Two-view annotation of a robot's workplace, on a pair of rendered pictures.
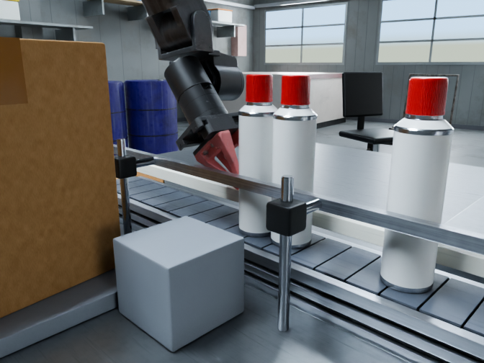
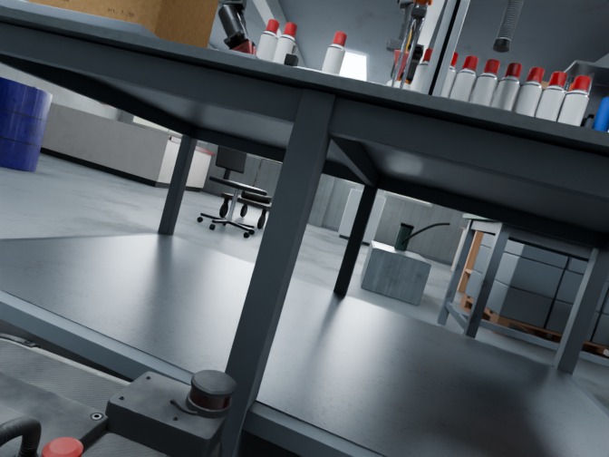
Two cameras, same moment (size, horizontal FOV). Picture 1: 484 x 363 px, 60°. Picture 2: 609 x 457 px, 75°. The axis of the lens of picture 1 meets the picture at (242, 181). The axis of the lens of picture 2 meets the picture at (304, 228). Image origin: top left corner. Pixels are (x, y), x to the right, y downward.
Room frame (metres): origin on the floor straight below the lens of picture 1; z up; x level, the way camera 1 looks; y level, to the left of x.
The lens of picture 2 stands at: (-0.63, 0.37, 0.63)
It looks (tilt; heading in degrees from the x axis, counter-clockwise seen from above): 5 degrees down; 329
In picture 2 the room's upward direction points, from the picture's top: 16 degrees clockwise
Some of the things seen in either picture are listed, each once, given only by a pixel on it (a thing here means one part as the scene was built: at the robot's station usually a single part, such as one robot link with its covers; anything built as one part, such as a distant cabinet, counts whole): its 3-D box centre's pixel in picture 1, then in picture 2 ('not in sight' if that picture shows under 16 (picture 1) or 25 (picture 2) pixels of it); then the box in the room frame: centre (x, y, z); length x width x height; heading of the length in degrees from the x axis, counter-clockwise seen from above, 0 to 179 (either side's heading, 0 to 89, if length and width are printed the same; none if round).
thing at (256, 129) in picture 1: (258, 155); (265, 56); (0.54, -0.02, 0.98); 0.05 x 0.05 x 0.20
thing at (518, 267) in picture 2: not in sight; (556, 275); (1.23, -3.28, 0.56); 1.12 x 0.75 x 1.11; 60
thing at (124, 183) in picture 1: (137, 191); not in sight; (0.61, 0.16, 0.91); 0.07 x 0.03 x 0.17; 136
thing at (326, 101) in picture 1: (270, 98); (134, 152); (8.51, -0.57, 0.48); 2.55 x 2.06 x 0.96; 52
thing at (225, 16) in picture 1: (219, 16); not in sight; (9.01, 0.46, 2.04); 0.44 x 0.37 x 0.24; 142
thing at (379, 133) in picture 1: (375, 134); (236, 184); (3.64, -1.16, 0.52); 0.66 x 0.66 x 1.04
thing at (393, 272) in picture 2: not in sight; (406, 252); (2.04, -2.31, 0.37); 0.77 x 0.64 x 0.74; 142
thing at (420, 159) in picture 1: (416, 186); (331, 70); (0.40, -0.17, 0.98); 0.05 x 0.05 x 0.20
